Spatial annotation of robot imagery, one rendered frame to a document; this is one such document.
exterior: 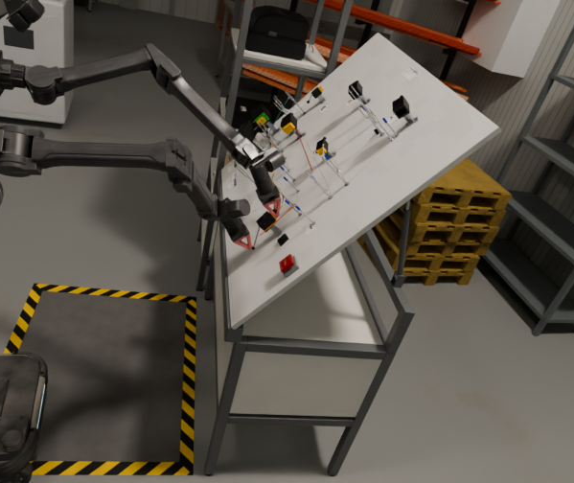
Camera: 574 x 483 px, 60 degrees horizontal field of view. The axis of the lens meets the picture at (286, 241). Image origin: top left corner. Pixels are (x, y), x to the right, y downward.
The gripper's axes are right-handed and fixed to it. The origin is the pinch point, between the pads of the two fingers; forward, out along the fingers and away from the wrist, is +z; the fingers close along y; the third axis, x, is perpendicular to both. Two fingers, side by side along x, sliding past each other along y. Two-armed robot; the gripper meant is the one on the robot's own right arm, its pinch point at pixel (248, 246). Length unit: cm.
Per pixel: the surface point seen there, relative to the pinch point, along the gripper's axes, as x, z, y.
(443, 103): -80, -12, -15
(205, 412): 66, 75, 20
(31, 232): 120, -1, 168
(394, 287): -36, 38, -20
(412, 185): -52, -7, -36
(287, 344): 7.8, 27.4, -24.9
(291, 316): 2.1, 29.6, -11.0
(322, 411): 14, 69, -24
